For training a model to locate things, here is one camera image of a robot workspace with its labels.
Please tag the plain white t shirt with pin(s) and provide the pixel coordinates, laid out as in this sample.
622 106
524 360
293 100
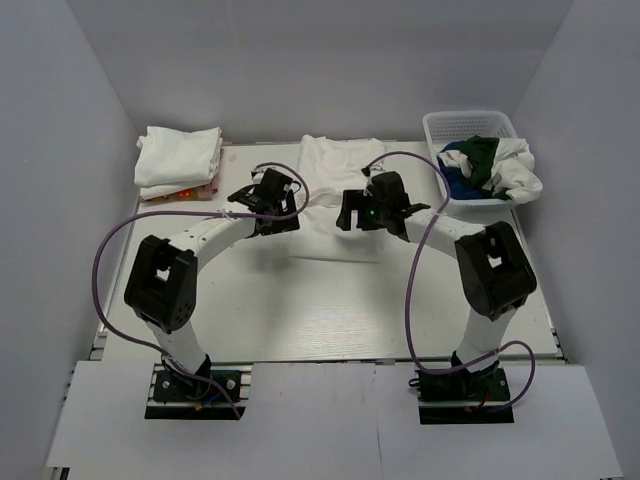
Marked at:
512 172

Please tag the blue t shirt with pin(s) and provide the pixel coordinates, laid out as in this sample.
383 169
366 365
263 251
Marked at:
456 180

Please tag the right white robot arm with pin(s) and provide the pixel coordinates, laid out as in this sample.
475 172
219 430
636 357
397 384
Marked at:
495 273

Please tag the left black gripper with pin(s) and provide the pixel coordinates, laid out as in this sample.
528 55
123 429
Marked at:
280 225

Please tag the top folded white shirt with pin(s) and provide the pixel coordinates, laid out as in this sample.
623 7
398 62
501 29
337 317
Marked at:
169 156

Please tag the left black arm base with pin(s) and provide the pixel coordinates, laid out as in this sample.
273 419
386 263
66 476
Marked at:
169 398

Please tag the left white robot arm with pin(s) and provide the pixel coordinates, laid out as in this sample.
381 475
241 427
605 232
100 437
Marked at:
162 287

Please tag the dark green t shirt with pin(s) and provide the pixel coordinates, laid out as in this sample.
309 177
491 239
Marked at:
481 153

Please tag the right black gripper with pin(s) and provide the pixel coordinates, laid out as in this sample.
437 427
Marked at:
356 200

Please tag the white graphic print t shirt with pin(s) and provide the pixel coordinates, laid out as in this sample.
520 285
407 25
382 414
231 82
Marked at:
329 168

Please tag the white plastic basket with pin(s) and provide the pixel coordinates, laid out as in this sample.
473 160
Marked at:
442 128

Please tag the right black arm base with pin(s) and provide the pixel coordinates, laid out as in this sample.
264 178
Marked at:
463 398

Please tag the folded shirt with orange print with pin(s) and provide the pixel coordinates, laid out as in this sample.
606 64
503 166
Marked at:
185 191

